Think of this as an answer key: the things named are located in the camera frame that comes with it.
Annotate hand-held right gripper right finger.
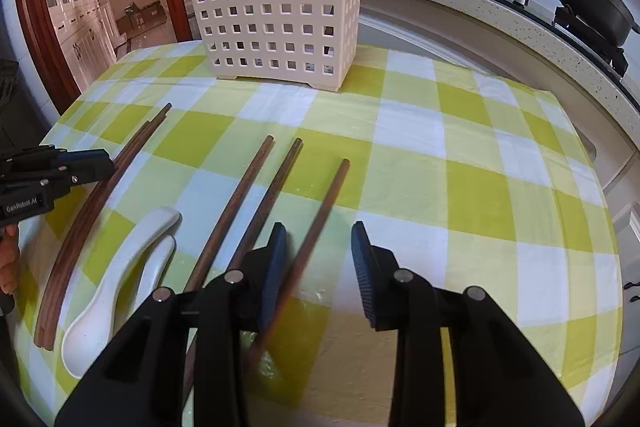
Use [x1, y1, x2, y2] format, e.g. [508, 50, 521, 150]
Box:
[350, 221, 586, 427]

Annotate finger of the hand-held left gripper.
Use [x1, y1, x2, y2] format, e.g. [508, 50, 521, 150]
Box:
[0, 145, 68, 182]
[47, 150, 117, 198]

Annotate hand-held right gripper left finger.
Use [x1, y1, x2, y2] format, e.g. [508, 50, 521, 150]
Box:
[54, 222, 289, 427]

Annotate brown wooden chopstick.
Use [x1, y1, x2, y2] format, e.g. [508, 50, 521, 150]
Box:
[227, 137, 304, 275]
[182, 135, 275, 295]
[33, 121, 152, 349]
[242, 158, 351, 373]
[42, 103, 173, 351]

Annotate white ceramic spoon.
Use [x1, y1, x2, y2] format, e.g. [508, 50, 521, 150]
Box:
[61, 207, 182, 379]
[115, 234, 177, 325]

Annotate white perforated plastic basket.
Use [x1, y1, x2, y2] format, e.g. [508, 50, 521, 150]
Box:
[178, 0, 363, 92]

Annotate person's left hand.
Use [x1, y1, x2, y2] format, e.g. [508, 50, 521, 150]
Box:
[0, 227, 21, 299]

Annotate yellow green checkered tablecloth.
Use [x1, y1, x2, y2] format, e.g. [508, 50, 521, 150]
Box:
[15, 42, 626, 427]

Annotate cardboard boxes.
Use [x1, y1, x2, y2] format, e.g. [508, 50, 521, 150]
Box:
[116, 1, 167, 35]

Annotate black wok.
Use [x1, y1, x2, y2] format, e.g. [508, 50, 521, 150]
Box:
[545, 0, 640, 48]

